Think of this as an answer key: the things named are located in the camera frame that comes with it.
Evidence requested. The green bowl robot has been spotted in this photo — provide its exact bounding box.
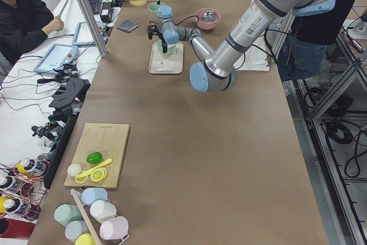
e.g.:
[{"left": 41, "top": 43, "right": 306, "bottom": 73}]
[
  {"left": 148, "top": 2, "right": 166, "bottom": 15},
  {"left": 155, "top": 40, "right": 177, "bottom": 55}
]

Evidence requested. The cream rabbit tray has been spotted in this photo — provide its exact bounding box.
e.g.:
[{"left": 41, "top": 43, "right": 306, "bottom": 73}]
[{"left": 148, "top": 42, "right": 184, "bottom": 75}]

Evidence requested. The grey purple folded cloth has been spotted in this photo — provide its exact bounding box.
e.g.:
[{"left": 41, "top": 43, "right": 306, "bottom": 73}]
[{"left": 117, "top": 20, "right": 139, "bottom": 33}]

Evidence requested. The pink bowl with ice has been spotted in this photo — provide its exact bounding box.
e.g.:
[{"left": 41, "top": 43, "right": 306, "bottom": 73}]
[{"left": 195, "top": 8, "right": 221, "bottom": 30}]

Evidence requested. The blue teach pendant tablet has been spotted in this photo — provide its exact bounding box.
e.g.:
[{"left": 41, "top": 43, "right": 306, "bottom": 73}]
[{"left": 33, "top": 44, "right": 78, "bottom": 75}]

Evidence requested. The wooden cutting board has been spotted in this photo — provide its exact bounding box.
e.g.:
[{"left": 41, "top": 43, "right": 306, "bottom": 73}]
[{"left": 64, "top": 123, "right": 130, "bottom": 189}]

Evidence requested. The yellow plastic knife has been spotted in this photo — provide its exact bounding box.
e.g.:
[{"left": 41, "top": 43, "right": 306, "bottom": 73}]
[{"left": 75, "top": 158, "right": 113, "bottom": 178}]

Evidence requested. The green lime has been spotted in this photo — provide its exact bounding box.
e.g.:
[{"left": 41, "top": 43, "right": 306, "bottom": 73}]
[{"left": 86, "top": 151, "right": 103, "bottom": 164}]

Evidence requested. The seated person black jacket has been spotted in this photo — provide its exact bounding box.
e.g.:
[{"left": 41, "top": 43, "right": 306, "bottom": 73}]
[{"left": 1, "top": 0, "right": 64, "bottom": 65}]

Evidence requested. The standing person in jeans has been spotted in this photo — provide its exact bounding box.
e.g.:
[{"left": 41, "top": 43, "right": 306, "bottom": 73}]
[{"left": 277, "top": 0, "right": 355, "bottom": 82}]

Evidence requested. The lemon slice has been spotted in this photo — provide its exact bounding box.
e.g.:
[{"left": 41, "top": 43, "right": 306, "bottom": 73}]
[
  {"left": 74, "top": 176, "right": 88, "bottom": 184},
  {"left": 90, "top": 167, "right": 108, "bottom": 182}
]

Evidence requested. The blue mug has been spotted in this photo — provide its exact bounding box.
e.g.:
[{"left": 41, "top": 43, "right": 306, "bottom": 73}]
[{"left": 81, "top": 188, "right": 108, "bottom": 206}]

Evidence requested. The white mug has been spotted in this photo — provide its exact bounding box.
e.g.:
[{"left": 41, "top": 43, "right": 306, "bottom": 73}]
[{"left": 89, "top": 200, "right": 117, "bottom": 223}]

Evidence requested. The yellow sauce bottle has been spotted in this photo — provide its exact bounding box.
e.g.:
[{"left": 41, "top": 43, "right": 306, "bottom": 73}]
[{"left": 17, "top": 158, "right": 48, "bottom": 177}]

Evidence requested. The pink mug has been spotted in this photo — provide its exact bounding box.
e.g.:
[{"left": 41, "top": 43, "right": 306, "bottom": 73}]
[{"left": 99, "top": 216, "right": 129, "bottom": 240}]

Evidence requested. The wooden mug rack pole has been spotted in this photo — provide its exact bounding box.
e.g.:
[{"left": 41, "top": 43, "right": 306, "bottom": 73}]
[{"left": 70, "top": 189, "right": 102, "bottom": 245}]

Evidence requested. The green mug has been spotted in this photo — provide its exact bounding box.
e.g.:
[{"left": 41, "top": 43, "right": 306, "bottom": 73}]
[{"left": 54, "top": 204, "right": 82, "bottom": 227}]

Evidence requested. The grey mug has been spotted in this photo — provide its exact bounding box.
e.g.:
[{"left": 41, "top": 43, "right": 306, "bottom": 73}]
[{"left": 65, "top": 220, "right": 88, "bottom": 243}]

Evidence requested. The yellow mug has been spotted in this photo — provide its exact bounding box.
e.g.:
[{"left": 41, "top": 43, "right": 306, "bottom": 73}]
[{"left": 75, "top": 233, "right": 96, "bottom": 245}]

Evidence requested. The aluminium frame post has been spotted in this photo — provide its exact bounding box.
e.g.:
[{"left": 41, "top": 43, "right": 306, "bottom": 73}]
[{"left": 77, "top": 0, "right": 107, "bottom": 58}]

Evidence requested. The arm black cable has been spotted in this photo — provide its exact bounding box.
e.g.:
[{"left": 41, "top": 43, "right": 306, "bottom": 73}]
[{"left": 149, "top": 15, "right": 283, "bottom": 71}]

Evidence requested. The black stand bracket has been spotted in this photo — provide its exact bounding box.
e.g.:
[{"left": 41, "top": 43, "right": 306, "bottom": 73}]
[{"left": 32, "top": 77, "right": 91, "bottom": 189}]

